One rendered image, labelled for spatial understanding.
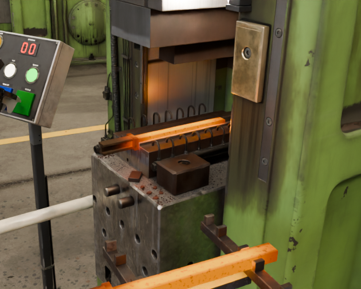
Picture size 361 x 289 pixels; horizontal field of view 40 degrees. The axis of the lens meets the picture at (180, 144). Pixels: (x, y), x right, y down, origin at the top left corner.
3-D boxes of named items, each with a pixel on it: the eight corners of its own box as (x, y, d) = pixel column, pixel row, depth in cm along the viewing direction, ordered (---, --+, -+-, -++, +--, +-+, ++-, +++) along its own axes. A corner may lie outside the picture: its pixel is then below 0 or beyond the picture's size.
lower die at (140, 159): (148, 178, 136) (148, 149, 133) (113, 152, 151) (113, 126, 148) (261, 147, 159) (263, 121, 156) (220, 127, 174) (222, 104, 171)
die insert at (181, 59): (173, 64, 133) (174, 42, 131) (158, 58, 139) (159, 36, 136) (256, 53, 149) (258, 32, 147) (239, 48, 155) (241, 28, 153)
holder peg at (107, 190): (107, 198, 137) (107, 190, 136) (102, 194, 139) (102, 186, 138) (120, 195, 139) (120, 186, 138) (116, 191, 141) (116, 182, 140)
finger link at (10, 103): (15, 115, 161) (-6, 108, 153) (21, 97, 161) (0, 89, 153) (22, 117, 160) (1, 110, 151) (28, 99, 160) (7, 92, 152)
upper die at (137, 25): (149, 48, 123) (150, 8, 119) (111, 34, 137) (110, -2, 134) (273, 34, 145) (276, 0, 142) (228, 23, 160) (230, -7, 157)
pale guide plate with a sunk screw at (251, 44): (255, 103, 113) (263, 27, 106) (230, 93, 120) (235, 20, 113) (262, 101, 114) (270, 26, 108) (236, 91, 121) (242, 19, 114)
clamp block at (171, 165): (173, 196, 127) (174, 174, 125) (155, 183, 134) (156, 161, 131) (210, 185, 134) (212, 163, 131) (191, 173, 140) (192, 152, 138)
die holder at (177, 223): (156, 346, 140) (159, 207, 122) (94, 274, 168) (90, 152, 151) (295, 277, 170) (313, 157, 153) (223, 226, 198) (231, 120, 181)
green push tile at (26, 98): (27, 115, 160) (34, 93, 161) (10, 111, 163) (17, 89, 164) (30, 117, 162) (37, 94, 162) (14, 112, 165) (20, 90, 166)
